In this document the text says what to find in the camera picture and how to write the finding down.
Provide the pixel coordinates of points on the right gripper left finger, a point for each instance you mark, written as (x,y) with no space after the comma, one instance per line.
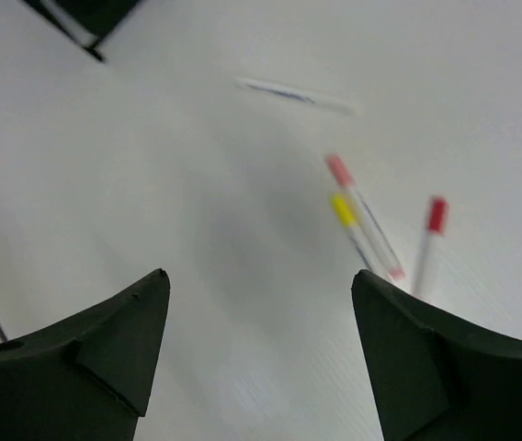
(89,376)

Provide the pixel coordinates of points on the pink yellow marker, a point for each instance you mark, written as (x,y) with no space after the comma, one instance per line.
(379,245)

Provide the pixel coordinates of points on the black slatted organizer bin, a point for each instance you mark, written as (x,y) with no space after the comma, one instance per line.
(88,24)

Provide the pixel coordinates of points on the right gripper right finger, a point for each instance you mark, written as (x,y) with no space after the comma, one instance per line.
(434,375)

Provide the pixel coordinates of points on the yellow capped white marker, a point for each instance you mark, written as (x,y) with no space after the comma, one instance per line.
(349,222)

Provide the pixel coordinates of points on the white pen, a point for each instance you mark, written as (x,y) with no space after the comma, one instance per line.
(304,96)

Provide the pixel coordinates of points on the red capped white marker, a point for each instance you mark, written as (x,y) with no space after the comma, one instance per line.
(426,265)

